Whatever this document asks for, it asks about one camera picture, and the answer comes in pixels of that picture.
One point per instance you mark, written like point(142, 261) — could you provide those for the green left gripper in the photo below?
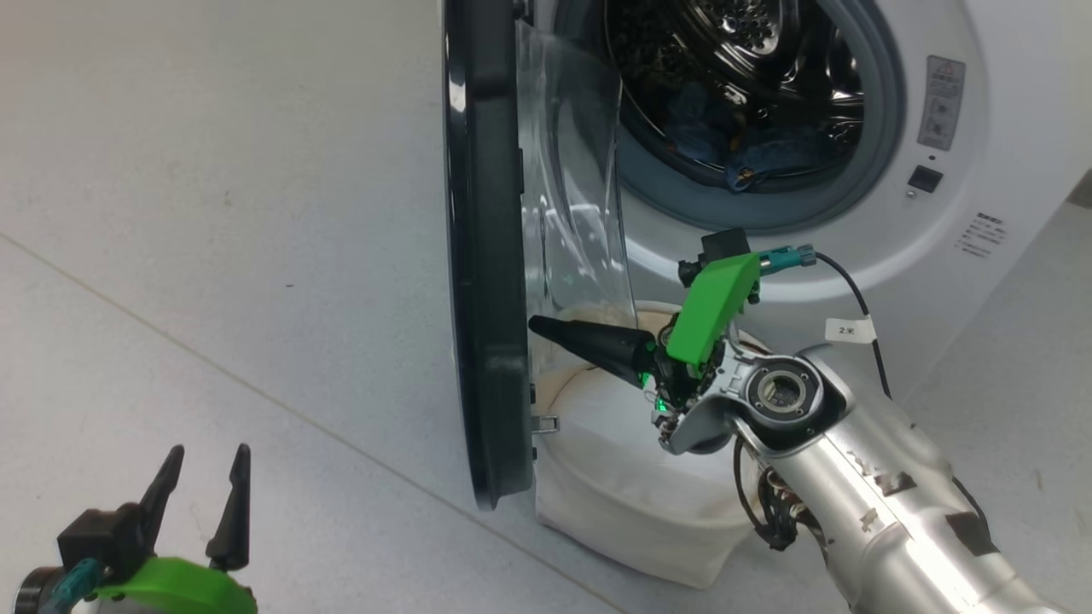
point(179, 588)

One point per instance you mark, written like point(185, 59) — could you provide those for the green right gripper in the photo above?
point(712, 311)

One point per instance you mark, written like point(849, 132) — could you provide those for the black round washing machine door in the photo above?
point(490, 256)

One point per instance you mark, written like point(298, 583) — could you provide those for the blue cartoon print pyjama trousers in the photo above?
point(781, 160)

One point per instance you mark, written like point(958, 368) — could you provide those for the cream fabric laundry basket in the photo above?
point(623, 477)

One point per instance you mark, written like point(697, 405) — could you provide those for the white front-load washing machine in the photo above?
point(1007, 102)

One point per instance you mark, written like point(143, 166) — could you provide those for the grey warning sticker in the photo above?
point(941, 102)

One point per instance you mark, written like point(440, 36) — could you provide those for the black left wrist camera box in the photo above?
point(98, 537)

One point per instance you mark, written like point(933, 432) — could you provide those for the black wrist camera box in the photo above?
point(725, 245)
point(98, 537)

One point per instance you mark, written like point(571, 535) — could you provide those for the teal left camera connector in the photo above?
point(72, 580)

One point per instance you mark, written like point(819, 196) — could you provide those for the teal camera connector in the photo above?
point(72, 580)
point(785, 257)

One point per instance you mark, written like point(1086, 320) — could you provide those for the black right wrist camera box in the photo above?
point(725, 245)

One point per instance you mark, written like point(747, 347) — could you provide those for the teal right camera connector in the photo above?
point(785, 257)

